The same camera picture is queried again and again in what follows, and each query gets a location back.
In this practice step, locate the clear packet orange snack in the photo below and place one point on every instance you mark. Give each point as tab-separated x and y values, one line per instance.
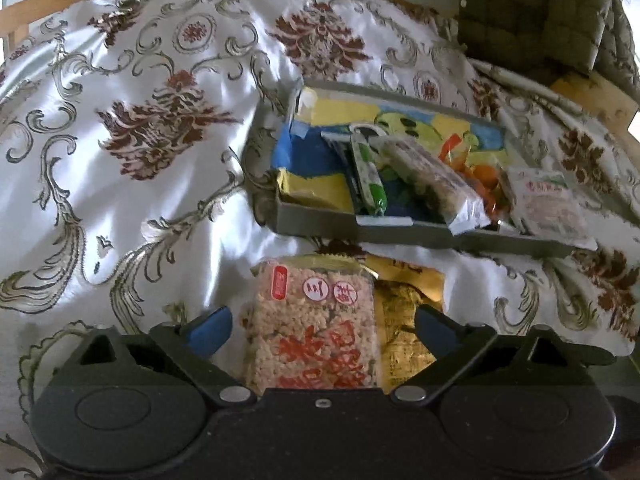
482	185
449	147

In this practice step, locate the shallow grey box painted inside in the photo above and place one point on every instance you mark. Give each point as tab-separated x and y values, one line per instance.
300	160

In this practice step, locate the wooden bed guard rail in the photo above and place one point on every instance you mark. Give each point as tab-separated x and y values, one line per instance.
15	15

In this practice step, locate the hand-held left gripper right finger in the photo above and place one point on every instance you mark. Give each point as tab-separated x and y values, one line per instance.
434	329

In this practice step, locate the floral satin printed blanket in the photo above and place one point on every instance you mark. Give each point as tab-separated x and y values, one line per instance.
150	185

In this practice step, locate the clear rice cracker packet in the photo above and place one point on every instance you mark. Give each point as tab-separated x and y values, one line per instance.
310	330

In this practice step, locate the green sausage stick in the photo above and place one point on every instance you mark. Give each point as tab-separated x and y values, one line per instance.
370	180

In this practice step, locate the olive quilted jacket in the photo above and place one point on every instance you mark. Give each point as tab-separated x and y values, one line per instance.
525	10

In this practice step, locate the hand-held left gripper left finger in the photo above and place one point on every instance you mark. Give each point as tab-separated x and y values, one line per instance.
211	329

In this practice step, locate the white snack packet red label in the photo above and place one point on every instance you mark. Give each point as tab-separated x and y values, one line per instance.
545	205

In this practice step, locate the clear nut bar packet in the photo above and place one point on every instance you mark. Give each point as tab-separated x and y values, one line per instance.
430	175

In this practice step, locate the yellow snack packet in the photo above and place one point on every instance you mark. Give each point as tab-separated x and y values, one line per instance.
400	330

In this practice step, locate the wooden bed side board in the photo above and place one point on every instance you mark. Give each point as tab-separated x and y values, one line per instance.
595	97

